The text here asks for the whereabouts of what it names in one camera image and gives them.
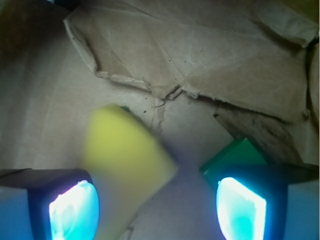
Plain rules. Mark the green rectangular block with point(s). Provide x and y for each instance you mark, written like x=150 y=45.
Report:
x=238 y=152

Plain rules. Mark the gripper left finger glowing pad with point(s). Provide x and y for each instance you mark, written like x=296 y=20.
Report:
x=48 y=204

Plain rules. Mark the brown paper bag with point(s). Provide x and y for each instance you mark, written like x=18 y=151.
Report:
x=178 y=65

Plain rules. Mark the yellow green sponge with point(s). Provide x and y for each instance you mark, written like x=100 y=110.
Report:
x=128 y=165

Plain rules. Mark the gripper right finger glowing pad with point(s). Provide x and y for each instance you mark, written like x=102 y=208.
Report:
x=269 y=202

